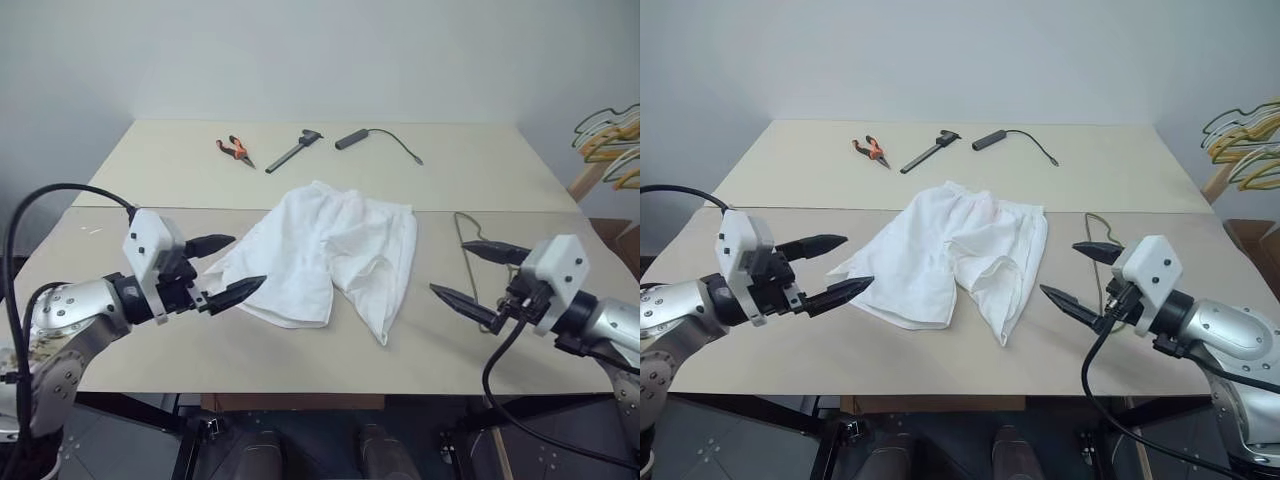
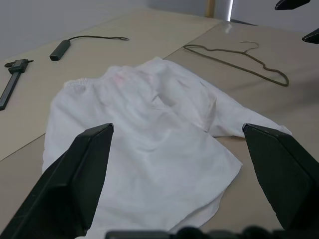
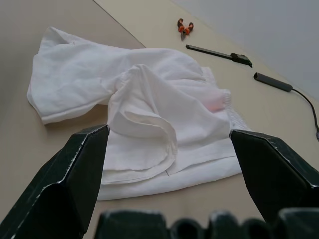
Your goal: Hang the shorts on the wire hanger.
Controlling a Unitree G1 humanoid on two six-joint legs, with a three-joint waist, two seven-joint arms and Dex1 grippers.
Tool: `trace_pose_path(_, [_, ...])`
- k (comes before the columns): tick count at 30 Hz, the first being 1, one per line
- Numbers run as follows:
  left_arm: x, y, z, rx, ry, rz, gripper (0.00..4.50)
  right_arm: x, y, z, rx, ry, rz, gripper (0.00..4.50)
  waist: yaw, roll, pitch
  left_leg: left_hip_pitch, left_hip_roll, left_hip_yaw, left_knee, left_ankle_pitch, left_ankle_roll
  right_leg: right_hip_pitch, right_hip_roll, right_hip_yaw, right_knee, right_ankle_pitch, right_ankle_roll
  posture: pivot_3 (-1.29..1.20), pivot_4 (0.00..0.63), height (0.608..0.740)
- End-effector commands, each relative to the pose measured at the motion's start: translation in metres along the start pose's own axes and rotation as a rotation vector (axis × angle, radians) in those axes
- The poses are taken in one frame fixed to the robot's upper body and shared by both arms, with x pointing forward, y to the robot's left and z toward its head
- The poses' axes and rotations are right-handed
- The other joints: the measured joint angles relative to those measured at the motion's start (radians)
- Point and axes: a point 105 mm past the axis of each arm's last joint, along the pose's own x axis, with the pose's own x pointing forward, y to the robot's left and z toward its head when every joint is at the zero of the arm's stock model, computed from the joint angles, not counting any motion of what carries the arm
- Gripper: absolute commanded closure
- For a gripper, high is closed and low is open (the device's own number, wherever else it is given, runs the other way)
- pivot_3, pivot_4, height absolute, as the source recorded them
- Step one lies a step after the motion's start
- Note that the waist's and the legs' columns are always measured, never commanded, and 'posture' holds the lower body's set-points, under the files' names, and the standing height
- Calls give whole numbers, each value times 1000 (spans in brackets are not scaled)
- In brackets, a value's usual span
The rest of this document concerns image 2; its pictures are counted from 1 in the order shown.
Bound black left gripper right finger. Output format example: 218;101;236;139
242;123;319;230

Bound olive green wire hanger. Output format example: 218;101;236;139
183;41;290;87

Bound black USB hub with cable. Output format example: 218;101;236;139
49;35;130;62

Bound white fabric shorts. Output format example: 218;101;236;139
42;56;293;234

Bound black caliper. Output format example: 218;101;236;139
0;58;34;110

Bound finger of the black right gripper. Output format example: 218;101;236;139
275;0;310;10
302;28;319;45

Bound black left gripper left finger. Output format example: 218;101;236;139
0;122;115;239

